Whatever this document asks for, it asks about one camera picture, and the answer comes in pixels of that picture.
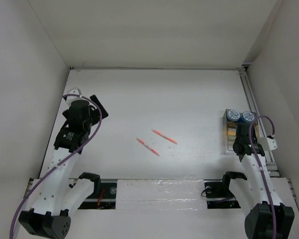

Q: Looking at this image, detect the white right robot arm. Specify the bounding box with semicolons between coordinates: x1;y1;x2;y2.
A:
220;123;295;239

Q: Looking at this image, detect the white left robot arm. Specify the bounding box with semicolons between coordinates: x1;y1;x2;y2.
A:
12;90;109;239

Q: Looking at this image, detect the clear plastic container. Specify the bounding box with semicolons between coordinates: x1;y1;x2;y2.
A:
224;136;235;153

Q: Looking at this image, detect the red thin pen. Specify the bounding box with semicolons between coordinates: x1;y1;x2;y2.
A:
136;138;160;156

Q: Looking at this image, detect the orange thin pen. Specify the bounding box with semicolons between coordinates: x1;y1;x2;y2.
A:
152;129;177;144

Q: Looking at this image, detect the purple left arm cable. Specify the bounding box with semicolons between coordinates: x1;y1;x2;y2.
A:
9;93;102;239

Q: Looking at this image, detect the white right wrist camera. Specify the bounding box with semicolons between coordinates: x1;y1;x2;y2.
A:
258;137;278;151

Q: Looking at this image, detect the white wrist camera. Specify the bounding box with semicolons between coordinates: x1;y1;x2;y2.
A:
258;137;278;151
62;87;82;106

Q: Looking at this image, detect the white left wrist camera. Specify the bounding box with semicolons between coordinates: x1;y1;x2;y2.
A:
62;87;82;106

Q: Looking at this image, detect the aluminium side rail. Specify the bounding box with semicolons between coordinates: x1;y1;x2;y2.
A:
239;65;294;197

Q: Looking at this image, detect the aluminium front rail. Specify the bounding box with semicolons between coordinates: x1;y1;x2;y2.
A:
27;177;242;210

